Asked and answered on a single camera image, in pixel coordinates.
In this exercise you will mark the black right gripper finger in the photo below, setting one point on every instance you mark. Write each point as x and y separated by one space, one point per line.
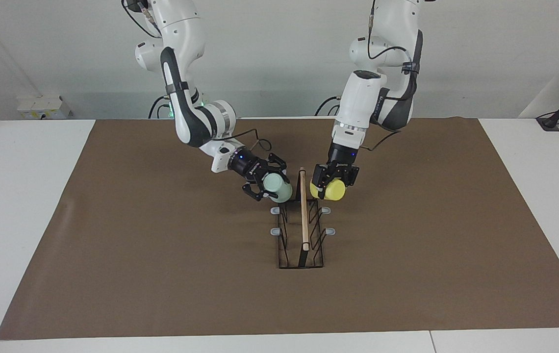
257 192
279 163

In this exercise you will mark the brown table mat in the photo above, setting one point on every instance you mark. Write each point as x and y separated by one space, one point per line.
162 269

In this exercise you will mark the white power strip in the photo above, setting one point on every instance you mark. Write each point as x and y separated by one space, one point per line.
44 107

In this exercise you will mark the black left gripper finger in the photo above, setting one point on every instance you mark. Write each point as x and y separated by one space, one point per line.
352 176
317 176

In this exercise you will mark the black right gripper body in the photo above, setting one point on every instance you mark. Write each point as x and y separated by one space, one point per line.
250 166

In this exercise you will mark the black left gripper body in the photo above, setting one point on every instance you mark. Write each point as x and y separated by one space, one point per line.
341 159

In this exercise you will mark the yellow plastic cup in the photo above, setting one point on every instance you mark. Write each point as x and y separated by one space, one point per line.
333 191

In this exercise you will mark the pale green plastic cup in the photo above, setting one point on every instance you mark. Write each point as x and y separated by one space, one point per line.
277 189

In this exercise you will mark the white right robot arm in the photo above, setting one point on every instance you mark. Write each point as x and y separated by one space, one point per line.
186 113

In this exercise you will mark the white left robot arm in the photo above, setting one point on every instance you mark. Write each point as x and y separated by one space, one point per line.
365 98

